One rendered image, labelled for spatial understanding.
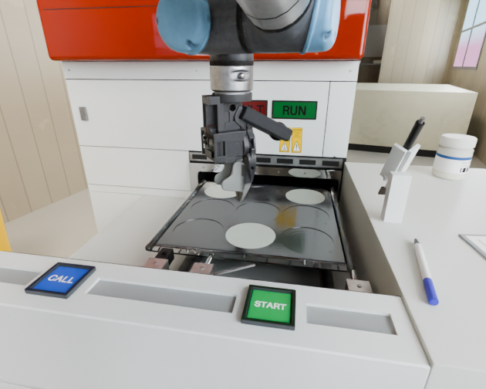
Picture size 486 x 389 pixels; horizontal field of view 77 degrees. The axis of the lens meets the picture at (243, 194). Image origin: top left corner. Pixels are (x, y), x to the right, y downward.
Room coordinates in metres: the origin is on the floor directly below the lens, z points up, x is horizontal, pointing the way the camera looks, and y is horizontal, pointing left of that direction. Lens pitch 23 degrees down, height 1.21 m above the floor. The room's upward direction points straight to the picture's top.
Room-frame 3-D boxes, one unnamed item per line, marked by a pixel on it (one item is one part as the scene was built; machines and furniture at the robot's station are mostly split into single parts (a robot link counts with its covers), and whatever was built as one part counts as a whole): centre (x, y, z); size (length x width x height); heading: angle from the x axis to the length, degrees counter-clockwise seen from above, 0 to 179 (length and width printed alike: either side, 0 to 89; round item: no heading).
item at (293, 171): (0.84, -0.06, 0.89); 0.44 x 0.02 x 0.10; 80
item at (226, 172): (0.58, 0.03, 1.00); 0.06 x 0.03 x 0.09; 116
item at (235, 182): (0.55, 0.02, 1.00); 0.06 x 0.03 x 0.09; 116
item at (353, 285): (0.34, -0.17, 0.89); 0.08 x 0.03 x 0.03; 170
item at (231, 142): (0.56, 0.03, 1.10); 0.09 x 0.08 x 0.12; 116
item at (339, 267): (0.45, 0.00, 0.90); 0.38 x 0.01 x 0.01; 80
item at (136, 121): (0.89, 0.12, 1.02); 0.81 x 0.03 x 0.40; 80
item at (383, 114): (5.44, -2.29, 0.44); 2.35 x 2.00 x 0.89; 68
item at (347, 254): (0.60, -0.21, 0.90); 0.37 x 0.01 x 0.01; 170
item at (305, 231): (0.63, -0.03, 0.90); 0.34 x 0.34 x 0.01; 80
